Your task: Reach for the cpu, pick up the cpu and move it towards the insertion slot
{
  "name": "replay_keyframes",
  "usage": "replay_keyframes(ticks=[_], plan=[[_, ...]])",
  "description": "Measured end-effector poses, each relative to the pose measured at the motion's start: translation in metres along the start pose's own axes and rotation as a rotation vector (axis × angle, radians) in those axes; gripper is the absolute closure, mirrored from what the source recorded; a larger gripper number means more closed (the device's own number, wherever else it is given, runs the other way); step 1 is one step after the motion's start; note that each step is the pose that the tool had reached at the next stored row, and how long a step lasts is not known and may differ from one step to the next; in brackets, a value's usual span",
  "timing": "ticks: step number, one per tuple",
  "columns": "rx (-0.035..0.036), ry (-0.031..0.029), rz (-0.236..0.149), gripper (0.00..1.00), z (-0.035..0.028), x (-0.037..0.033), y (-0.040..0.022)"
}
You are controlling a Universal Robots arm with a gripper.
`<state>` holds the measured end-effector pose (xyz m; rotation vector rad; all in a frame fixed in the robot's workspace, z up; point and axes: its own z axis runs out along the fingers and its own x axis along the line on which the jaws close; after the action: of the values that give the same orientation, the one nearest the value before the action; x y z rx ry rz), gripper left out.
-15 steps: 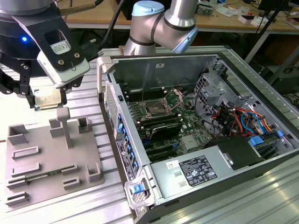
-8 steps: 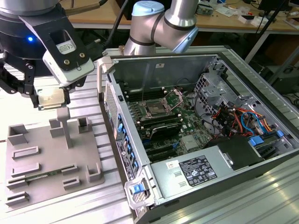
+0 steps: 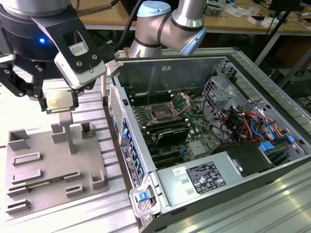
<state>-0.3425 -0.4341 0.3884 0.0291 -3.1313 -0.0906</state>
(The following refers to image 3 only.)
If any black expansion card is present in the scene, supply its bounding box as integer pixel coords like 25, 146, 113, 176
156, 128, 189, 147

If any black expansion slot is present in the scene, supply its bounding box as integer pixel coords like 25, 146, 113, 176
152, 150, 183, 168

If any thin locking lever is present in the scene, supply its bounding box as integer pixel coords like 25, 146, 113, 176
146, 67, 156, 107

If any red power wire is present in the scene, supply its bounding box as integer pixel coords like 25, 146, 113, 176
220, 110, 258, 144

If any silver chipset heatsink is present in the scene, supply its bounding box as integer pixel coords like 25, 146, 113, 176
188, 140, 206, 156

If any black RAM slot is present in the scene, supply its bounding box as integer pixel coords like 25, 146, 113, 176
130, 90, 171, 100
145, 121, 189, 133
132, 95, 176, 106
143, 116, 185, 127

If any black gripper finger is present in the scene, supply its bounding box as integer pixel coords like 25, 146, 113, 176
71, 78, 98, 110
0, 54, 48, 112

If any black monitor stand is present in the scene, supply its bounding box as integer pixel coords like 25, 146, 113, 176
266, 0, 302, 35

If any grey parts rack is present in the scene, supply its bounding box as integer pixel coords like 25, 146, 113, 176
4, 111, 110, 216

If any CPU socket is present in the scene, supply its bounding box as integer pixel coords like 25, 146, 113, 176
150, 103, 182, 122

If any black equipment box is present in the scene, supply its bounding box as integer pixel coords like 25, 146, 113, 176
282, 69, 311, 98

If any blue data wire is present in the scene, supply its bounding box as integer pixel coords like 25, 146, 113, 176
250, 116, 279, 139

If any orange data wire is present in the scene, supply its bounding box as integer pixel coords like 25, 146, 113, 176
267, 118, 287, 137

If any silver CPU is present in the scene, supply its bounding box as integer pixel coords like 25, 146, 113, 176
45, 91, 75, 114

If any grey power supply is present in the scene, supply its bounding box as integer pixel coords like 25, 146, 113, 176
155, 150, 243, 207

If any thin sleeved gripper cable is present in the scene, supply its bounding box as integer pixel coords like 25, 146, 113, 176
77, 0, 122, 18

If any green RAM stick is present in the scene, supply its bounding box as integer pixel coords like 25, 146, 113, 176
9, 171, 79, 192

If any white paper sheet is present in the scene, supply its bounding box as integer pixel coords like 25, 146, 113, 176
223, 6, 246, 18

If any thick black camera cable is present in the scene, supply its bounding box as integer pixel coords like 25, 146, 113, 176
97, 0, 145, 65

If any black air duct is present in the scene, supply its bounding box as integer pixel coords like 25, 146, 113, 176
213, 140, 277, 178

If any green motherboard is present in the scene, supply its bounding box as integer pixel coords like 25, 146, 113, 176
131, 92, 224, 168

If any metal drive cage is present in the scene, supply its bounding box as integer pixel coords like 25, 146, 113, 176
201, 62, 246, 127

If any white box with black insert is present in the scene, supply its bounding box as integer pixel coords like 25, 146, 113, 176
247, 15, 279, 27

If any open PC case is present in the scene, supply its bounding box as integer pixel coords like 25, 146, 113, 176
101, 53, 311, 233

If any metal socket cover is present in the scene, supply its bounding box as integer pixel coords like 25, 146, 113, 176
170, 92, 193, 115

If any green circuit board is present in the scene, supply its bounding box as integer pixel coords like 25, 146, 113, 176
206, 3, 223, 16

